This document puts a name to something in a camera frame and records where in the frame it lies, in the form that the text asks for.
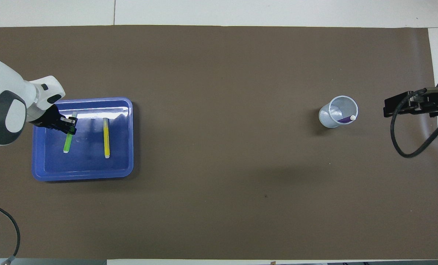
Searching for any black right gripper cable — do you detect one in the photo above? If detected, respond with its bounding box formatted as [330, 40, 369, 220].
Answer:
[390, 87, 438, 158]

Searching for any green marker pen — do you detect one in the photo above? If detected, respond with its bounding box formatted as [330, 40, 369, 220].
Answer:
[63, 112, 78, 153]

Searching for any blue plastic tray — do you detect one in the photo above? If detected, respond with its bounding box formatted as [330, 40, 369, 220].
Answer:
[32, 97, 134, 181]

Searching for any brown table mat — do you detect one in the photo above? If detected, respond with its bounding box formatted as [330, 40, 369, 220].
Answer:
[0, 25, 438, 260]

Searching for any mesh pen holder cup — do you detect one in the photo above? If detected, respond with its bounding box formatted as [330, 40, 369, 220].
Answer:
[318, 95, 359, 128]

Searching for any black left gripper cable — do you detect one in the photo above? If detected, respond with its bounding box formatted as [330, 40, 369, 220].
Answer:
[0, 201, 21, 264]

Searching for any yellow marker pen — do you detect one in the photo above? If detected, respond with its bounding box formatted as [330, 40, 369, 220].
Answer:
[103, 118, 110, 159]

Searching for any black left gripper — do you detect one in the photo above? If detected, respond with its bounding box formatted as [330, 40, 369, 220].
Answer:
[32, 105, 78, 135]

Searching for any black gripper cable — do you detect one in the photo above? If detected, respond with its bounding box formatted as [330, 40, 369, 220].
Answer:
[0, 201, 21, 264]
[390, 87, 438, 158]

